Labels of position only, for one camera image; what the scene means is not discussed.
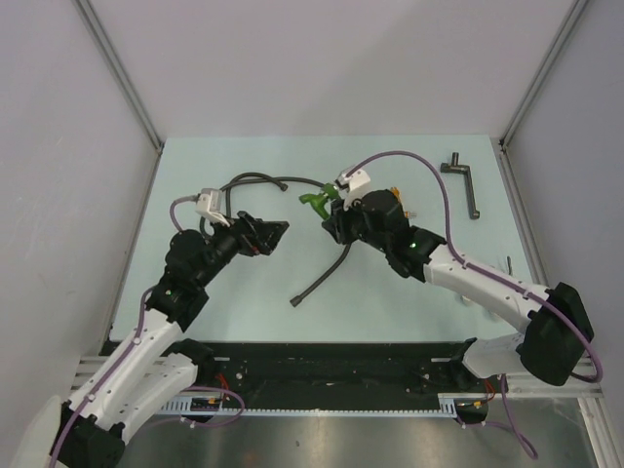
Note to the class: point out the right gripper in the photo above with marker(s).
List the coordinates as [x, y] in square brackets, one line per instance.
[336, 224]

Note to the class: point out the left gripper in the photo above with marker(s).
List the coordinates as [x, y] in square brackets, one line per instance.
[261, 240]

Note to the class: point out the green water faucet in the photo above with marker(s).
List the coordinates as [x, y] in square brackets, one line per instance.
[318, 201]

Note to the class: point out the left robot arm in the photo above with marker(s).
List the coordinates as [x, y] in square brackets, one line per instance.
[99, 419]

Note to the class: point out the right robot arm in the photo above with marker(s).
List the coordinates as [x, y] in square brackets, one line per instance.
[551, 327]

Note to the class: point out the orange water faucet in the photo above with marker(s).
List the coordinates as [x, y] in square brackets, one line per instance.
[408, 214]

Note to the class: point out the dark metal faucet spout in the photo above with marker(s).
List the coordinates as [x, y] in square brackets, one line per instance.
[453, 166]

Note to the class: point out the chrome faucet white fittings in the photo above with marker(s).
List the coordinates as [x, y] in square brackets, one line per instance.
[481, 284]

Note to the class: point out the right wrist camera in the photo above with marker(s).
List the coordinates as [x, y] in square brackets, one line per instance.
[355, 186]

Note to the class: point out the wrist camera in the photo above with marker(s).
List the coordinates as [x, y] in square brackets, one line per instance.
[208, 206]
[355, 186]

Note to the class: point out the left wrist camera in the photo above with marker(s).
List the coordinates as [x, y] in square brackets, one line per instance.
[208, 206]

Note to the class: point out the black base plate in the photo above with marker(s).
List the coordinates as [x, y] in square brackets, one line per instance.
[333, 375]

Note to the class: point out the white slotted cable duct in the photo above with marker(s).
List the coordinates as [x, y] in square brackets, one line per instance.
[203, 406]

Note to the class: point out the left aluminium frame post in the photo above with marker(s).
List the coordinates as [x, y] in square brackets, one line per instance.
[109, 54]

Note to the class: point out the aluminium frame post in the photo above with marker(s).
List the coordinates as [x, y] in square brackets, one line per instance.
[109, 54]
[563, 36]

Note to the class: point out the right aluminium frame post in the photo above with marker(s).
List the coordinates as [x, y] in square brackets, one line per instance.
[563, 36]

